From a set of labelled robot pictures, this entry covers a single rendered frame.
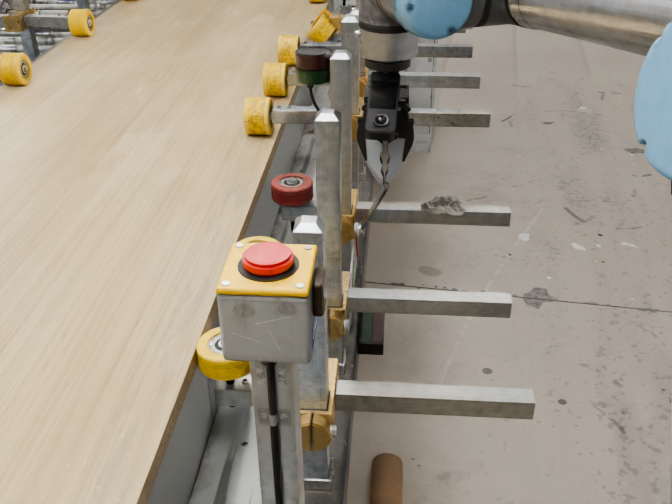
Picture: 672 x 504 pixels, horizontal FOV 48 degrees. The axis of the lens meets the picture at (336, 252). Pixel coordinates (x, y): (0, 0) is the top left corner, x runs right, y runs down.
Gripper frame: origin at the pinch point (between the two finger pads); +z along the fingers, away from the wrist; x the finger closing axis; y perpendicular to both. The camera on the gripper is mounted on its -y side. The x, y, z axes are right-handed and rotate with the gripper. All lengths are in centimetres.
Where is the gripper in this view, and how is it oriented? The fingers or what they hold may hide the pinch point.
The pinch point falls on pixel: (384, 180)
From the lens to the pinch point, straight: 125.1
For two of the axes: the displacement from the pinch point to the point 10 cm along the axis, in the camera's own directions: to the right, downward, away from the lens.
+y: 0.8, -5.2, 8.5
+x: -10.0, -0.4, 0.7
